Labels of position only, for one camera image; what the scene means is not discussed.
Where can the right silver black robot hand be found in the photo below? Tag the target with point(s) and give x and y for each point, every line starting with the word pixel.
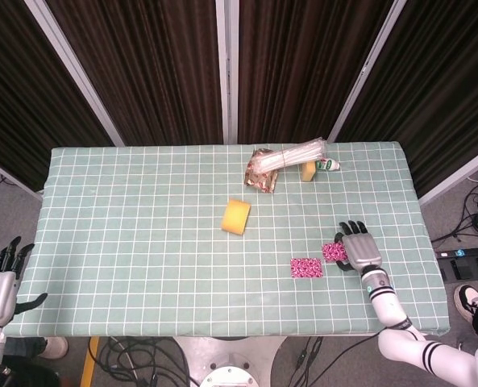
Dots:
pixel 361 252

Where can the pink patterned rectangular block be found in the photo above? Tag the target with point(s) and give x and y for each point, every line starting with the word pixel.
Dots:
pixel 306 268
pixel 333 252

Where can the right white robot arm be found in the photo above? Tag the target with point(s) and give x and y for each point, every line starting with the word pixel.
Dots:
pixel 387 306

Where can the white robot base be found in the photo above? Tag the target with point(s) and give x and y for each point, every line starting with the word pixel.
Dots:
pixel 230 363

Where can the person leg dark trousers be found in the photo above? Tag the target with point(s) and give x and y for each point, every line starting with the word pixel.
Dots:
pixel 25 346

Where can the light-coloured shoe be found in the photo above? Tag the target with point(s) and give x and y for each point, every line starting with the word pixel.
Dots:
pixel 55 347

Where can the small white green-label bottle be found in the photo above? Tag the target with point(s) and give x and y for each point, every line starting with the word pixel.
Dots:
pixel 327 164

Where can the small yellow sponge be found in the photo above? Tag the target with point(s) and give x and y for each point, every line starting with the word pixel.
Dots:
pixel 308 172

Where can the black foot pedal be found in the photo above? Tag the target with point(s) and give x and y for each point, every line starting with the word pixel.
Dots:
pixel 462 269

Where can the black white sneaker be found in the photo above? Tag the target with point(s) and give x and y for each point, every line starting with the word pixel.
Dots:
pixel 466 302

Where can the yellow floor tape strip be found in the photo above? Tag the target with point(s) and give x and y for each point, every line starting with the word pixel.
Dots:
pixel 89 363

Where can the bundle of clear straws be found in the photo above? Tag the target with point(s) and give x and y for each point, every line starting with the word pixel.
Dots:
pixel 287 156

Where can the gold foil snack packet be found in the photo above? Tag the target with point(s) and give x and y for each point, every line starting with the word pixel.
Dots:
pixel 263 181

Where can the large yellow sponge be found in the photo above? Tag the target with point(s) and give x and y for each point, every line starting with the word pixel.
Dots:
pixel 235 217

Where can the green checked tablecloth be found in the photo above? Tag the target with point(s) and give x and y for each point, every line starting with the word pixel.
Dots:
pixel 142 242

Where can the dark brown curtain panel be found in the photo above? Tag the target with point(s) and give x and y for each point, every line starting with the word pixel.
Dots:
pixel 142 60
pixel 444 80
pixel 21 80
pixel 303 60

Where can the silver partition bottom rail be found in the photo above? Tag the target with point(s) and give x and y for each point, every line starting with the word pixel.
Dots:
pixel 11 177
pixel 460 173

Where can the silver partition post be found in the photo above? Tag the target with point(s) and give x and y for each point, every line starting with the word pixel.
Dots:
pixel 81 80
pixel 227 80
pixel 361 80

